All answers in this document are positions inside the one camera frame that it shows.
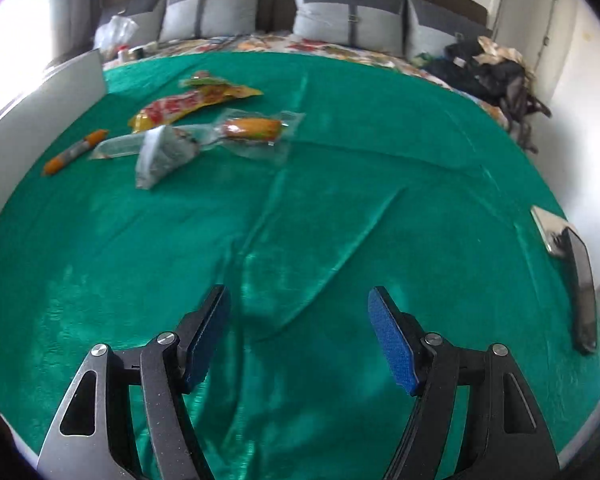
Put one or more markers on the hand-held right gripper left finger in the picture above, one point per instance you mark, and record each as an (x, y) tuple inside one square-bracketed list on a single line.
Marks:
[(205, 350)]

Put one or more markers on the dark brown bag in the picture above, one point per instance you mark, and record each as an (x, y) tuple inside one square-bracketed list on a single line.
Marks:
[(517, 90)]

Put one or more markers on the white cardboard box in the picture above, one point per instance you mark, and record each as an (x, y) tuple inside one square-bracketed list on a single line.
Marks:
[(30, 130)]

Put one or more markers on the grey two-tone pillow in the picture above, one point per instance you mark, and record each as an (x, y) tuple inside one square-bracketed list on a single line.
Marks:
[(225, 15), (147, 15), (430, 30), (330, 20)]

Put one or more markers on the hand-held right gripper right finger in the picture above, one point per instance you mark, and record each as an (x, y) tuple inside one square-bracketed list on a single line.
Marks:
[(395, 345)]

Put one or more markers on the white power strip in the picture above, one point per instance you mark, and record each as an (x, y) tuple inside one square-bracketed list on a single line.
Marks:
[(145, 49)]

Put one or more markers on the green blanket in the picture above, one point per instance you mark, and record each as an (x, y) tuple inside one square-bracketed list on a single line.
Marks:
[(330, 210)]

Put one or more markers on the long red yellow packet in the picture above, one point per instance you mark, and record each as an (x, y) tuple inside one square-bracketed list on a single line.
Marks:
[(175, 107)]

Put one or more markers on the long clear snack packet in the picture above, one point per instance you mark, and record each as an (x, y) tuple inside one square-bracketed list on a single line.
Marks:
[(115, 147)]

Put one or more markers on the sausage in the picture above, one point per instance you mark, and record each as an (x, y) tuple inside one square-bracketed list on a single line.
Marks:
[(250, 130)]

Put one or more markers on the black smartphone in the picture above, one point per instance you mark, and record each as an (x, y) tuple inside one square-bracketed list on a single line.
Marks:
[(582, 290)]

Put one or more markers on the white door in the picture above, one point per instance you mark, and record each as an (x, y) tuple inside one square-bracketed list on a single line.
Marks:
[(530, 10)]

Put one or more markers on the green-edged snack packet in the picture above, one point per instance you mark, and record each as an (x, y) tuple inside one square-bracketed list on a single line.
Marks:
[(202, 81)]

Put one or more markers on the black clothes pile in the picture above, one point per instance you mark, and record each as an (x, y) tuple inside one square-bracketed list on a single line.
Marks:
[(460, 72)]

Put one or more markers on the grey curtain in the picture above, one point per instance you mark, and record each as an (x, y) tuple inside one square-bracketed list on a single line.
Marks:
[(75, 0)]

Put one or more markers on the white triangular snack packet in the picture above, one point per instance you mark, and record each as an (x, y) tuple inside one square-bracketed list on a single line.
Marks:
[(160, 160)]

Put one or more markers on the large window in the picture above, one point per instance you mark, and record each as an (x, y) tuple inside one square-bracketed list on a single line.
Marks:
[(15, 35)]

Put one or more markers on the beige patterned cloth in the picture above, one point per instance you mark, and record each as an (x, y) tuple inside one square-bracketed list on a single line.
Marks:
[(505, 52)]

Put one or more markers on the clear plastic bag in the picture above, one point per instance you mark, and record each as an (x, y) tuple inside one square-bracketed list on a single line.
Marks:
[(115, 32)]

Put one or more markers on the orange sausage stick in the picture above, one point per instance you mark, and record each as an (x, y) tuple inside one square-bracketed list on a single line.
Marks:
[(72, 155)]

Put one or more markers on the white bottle with red cap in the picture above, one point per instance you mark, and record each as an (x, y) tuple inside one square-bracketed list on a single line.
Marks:
[(123, 54)]

